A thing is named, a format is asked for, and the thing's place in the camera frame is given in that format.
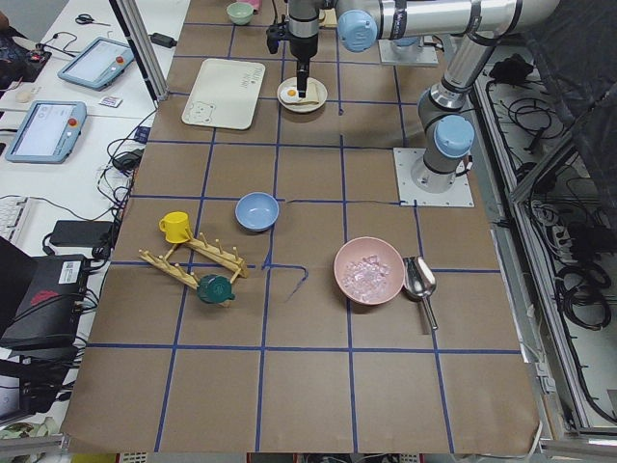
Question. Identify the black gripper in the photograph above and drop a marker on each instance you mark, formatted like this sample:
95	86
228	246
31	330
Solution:
303	45

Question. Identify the white round plate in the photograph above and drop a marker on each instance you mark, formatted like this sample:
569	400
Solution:
301	107

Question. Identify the bread slice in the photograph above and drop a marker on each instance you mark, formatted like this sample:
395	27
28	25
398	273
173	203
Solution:
316	93

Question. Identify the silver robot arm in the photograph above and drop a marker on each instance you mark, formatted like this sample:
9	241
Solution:
357	21
481	24

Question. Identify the fried egg toy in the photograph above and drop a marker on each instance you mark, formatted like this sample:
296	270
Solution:
290	95

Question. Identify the white bear serving tray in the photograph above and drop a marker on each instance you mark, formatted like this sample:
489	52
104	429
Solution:
224	94

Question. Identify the green bowl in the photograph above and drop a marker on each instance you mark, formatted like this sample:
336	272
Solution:
240	13

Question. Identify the blue bowl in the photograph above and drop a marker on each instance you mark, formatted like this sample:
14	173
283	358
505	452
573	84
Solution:
257	211

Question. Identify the black power adapter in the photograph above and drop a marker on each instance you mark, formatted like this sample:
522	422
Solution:
163	40

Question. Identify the yellow mug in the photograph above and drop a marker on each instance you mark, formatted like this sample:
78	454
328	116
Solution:
176	227

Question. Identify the wooden dish rack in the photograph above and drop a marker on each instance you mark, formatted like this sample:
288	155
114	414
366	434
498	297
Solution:
215	252

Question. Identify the pink bowl with ice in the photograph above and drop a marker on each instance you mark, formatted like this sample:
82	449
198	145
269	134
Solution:
369	271

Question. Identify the far teach pendant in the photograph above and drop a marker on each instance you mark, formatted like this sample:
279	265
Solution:
98	65

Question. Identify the teach pendant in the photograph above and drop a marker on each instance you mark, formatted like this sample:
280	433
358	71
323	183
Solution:
48	133
98	65

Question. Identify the dark green mug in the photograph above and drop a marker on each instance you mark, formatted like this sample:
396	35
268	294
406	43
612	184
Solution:
215	289

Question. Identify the metal scoop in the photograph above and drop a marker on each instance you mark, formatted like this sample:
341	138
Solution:
419	284

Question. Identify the near teach pendant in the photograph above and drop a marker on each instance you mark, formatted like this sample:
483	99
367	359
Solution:
48	133

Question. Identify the white keyboard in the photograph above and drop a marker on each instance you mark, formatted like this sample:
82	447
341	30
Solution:
14	214

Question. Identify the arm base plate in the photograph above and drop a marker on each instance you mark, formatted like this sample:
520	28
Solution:
417	185
412	52

